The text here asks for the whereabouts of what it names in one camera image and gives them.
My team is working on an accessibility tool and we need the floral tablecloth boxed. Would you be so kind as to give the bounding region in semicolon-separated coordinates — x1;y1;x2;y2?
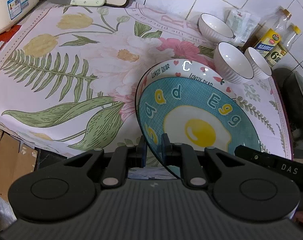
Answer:
0;0;293;178

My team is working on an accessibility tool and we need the black pot with lid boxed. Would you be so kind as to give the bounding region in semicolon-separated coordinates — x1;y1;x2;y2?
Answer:
271;67;303;165

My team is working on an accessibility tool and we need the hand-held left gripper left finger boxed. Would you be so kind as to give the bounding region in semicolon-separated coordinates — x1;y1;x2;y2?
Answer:
49;135;147;188

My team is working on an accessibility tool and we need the clear vinegar bottle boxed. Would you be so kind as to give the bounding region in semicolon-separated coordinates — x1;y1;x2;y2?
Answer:
265;24;302;68

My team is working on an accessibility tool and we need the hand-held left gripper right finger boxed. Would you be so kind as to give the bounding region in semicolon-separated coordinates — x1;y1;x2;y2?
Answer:
161;133;262;188

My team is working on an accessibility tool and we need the white plastic bag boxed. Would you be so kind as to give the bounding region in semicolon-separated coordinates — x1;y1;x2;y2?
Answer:
225;9;262;47

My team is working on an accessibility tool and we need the white rice cooker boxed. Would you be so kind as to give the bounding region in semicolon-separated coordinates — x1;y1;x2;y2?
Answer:
0;0;48;37

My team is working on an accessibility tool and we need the brown cardboard box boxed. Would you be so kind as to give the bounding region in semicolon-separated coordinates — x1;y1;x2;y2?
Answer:
0;126;39;200

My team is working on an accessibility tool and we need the white ribbed bowl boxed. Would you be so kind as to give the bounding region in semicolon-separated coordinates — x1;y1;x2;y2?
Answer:
198;13;235;43
244;47;273;80
213;42;254;84

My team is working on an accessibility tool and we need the teal fried egg plate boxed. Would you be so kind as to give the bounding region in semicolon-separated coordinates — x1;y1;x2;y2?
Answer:
137;78;262;174

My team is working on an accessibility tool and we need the cooking wine bottle yellow label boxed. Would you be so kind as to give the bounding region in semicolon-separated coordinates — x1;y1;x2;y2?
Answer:
246;6;292;58

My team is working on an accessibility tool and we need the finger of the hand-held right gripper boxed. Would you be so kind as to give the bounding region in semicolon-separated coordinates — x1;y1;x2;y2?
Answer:
234;144;277;168

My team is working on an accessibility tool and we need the pink bunny print plate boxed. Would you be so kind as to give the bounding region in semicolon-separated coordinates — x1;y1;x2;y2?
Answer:
136;59;242;105

